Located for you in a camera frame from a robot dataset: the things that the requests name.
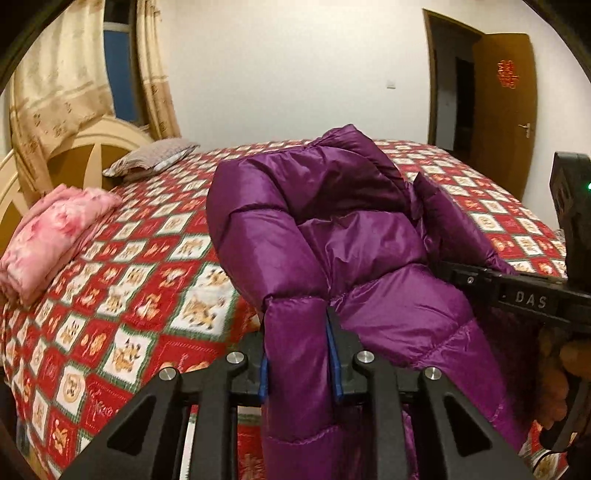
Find red door decoration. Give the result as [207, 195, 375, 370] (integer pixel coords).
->
[495, 59, 517, 88]

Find pink folded blanket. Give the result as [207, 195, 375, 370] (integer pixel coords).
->
[0, 184, 123, 305]

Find striped pillow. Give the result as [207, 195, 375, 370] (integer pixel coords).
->
[102, 138, 200, 178]

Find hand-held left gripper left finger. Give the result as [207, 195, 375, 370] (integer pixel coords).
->
[60, 329, 270, 480]

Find cream bed headboard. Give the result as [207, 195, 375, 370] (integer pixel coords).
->
[0, 115, 153, 227]

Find wooden door frame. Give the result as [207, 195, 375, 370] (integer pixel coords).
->
[422, 8, 485, 153]

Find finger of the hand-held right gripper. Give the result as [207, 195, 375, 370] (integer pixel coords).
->
[438, 260, 502, 303]

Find purple hooded down jacket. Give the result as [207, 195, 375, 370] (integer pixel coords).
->
[205, 124, 532, 480]

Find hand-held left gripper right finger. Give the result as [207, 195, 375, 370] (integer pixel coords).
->
[326, 307, 532, 480]

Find red bear printed blanket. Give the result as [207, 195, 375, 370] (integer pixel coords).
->
[0, 138, 570, 480]

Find wooden door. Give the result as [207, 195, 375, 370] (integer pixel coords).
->
[472, 32, 539, 201]

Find person's right hand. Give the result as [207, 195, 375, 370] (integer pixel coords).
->
[537, 323, 591, 430]

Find beige patterned curtain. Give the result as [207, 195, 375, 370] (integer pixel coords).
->
[9, 0, 117, 195]
[134, 0, 182, 140]

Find window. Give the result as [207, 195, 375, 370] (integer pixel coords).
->
[102, 21, 151, 127]

